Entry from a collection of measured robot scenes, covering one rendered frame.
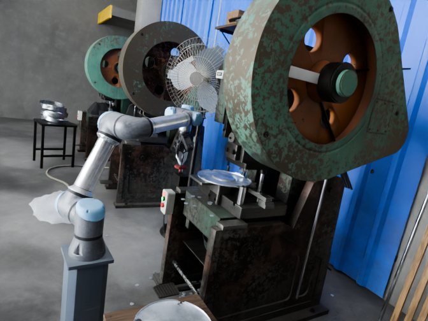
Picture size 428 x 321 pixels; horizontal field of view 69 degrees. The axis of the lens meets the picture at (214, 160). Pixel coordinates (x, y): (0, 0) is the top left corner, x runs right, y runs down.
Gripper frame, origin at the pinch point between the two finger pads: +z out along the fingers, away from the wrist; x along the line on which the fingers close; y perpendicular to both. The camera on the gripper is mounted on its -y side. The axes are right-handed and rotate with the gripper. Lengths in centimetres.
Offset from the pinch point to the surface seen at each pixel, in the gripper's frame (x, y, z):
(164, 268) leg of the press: 7, -11, 63
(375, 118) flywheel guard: -54, -80, -45
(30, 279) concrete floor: 77, 18, 77
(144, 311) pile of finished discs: 41, -72, 38
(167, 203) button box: 11.1, -12.8, 20.2
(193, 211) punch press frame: 1.1, -25.7, 20.4
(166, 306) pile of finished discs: 32, -72, 38
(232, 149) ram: -10.3, -36.3, -17.9
